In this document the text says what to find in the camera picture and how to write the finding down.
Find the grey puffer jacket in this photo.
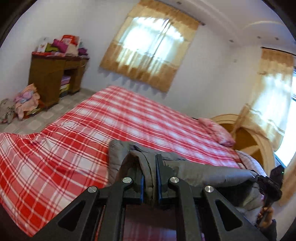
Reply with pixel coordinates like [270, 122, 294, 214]
[108, 140, 262, 211]

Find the pink clothes pile on floor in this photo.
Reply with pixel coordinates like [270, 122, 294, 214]
[14, 84, 45, 121]

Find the clothes pile on desk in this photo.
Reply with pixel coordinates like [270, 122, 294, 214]
[32, 35, 88, 58]

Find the right hand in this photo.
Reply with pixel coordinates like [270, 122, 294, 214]
[257, 206, 274, 228]

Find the wooden headboard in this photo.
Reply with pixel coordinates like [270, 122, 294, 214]
[211, 114, 275, 174]

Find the pink floral pillow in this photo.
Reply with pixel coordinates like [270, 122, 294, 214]
[198, 118, 235, 148]

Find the side window beige curtain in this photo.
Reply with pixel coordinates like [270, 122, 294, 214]
[231, 47, 296, 207]

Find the red plaid bed sheet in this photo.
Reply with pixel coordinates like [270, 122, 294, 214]
[1, 86, 240, 236]

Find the brown wooden desk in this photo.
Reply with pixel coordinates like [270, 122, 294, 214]
[28, 52, 89, 108]

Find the grey cloth on floor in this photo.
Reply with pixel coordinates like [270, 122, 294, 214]
[0, 98, 16, 123]

